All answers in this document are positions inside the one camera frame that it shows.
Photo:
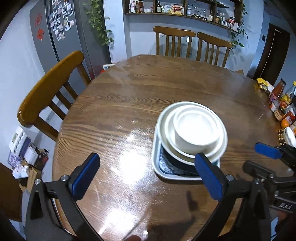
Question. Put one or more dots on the red lid jar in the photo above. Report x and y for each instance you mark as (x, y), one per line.
(290, 117)

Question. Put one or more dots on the wooden chair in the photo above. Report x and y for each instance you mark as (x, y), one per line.
(213, 45)
(174, 38)
(42, 94)

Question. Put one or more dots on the large white bowl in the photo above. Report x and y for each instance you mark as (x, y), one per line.
(166, 115)

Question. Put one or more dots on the small white ramekin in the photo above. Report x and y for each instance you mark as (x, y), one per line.
(196, 129)

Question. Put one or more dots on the orange fruit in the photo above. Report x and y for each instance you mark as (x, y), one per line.
(284, 123)

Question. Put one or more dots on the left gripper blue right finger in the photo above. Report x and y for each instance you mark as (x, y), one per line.
(212, 177)

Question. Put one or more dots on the medium white bowl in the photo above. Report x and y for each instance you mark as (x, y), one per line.
(171, 138)

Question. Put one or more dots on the yellow cap oil bottle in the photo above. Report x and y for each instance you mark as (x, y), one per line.
(287, 98)

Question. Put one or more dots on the back right wooden chair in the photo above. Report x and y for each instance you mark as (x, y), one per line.
(213, 45)

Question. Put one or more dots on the yellow snack bag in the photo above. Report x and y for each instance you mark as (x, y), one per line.
(265, 86)

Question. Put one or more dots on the patterned dish on trivet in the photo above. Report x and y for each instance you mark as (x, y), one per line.
(289, 137)

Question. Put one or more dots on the cardboard box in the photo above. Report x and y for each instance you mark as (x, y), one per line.
(240, 72)

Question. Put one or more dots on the dark wooden wall shelf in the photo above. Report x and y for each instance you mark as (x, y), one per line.
(225, 14)

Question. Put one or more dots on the wooden bead trivet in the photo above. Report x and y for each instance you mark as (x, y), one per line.
(281, 137)

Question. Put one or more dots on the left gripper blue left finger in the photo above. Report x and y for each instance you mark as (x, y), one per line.
(82, 176)

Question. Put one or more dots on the red sauce bottle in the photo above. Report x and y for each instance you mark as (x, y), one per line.
(276, 93)

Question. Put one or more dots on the dark sauce jar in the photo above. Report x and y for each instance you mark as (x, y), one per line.
(279, 114)

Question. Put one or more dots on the dark wooden door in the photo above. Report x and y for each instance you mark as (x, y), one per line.
(274, 54)

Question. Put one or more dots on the right green vine plant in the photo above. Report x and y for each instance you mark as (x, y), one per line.
(238, 35)

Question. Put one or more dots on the white power strip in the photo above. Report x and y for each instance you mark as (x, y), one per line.
(107, 66)

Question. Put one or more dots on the blue square plate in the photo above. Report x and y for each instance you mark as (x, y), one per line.
(172, 166)

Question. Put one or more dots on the hanging green vine plant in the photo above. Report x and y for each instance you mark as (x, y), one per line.
(96, 19)

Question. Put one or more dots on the back left wooden chair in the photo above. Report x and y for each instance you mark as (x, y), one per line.
(174, 38)

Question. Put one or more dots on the grey refrigerator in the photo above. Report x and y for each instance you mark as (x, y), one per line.
(62, 27)

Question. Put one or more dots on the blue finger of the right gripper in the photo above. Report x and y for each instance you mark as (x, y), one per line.
(257, 171)
(269, 151)

